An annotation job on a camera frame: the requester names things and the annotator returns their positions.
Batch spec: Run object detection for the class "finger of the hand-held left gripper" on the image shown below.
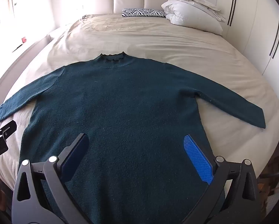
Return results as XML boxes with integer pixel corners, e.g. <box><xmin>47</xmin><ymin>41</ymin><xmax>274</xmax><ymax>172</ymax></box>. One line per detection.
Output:
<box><xmin>0</xmin><ymin>120</ymin><xmax>17</xmax><ymax>143</ymax></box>

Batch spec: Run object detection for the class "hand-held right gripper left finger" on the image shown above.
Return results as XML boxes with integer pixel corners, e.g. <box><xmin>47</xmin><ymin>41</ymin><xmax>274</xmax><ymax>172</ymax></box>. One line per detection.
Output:
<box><xmin>11</xmin><ymin>133</ymin><xmax>90</xmax><ymax>224</ymax></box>

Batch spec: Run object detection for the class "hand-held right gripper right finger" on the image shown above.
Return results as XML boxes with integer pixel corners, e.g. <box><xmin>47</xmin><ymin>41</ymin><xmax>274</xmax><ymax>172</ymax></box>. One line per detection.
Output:
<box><xmin>183</xmin><ymin>134</ymin><xmax>269</xmax><ymax>224</ymax></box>

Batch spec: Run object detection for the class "dark teal knit sweater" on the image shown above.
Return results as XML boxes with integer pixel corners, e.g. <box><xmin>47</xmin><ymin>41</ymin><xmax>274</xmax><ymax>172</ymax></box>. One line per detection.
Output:
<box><xmin>0</xmin><ymin>52</ymin><xmax>266</xmax><ymax>224</ymax></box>

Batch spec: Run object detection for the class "bright window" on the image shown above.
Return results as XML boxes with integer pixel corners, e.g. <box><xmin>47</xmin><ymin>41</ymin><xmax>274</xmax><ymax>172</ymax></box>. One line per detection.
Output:
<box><xmin>0</xmin><ymin>0</ymin><xmax>113</xmax><ymax>60</ymax></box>

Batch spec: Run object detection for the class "beige bed sheet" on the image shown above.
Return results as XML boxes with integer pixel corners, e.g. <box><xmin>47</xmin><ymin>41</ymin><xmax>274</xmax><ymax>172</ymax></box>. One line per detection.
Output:
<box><xmin>0</xmin><ymin>13</ymin><xmax>279</xmax><ymax>192</ymax></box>

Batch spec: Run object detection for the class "white wardrobe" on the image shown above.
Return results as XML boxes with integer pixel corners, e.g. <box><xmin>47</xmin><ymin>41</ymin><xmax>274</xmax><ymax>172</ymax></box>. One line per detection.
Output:
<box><xmin>214</xmin><ymin>0</ymin><xmax>279</xmax><ymax>103</ymax></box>

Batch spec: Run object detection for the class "folded white duvet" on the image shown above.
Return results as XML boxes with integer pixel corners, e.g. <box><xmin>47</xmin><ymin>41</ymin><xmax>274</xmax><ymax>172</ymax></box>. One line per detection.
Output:
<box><xmin>161</xmin><ymin>0</ymin><xmax>226</xmax><ymax>36</ymax></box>

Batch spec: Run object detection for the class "zebra print pillow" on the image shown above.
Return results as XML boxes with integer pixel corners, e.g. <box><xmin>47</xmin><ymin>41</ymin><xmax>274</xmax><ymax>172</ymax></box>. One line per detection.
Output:
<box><xmin>121</xmin><ymin>8</ymin><xmax>167</xmax><ymax>18</ymax></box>

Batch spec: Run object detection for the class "black wardrobe handle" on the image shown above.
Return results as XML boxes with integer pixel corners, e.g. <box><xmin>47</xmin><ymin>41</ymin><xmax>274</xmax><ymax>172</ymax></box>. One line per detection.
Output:
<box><xmin>269</xmin><ymin>11</ymin><xmax>279</xmax><ymax>58</ymax></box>
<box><xmin>227</xmin><ymin>0</ymin><xmax>238</xmax><ymax>26</ymax></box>

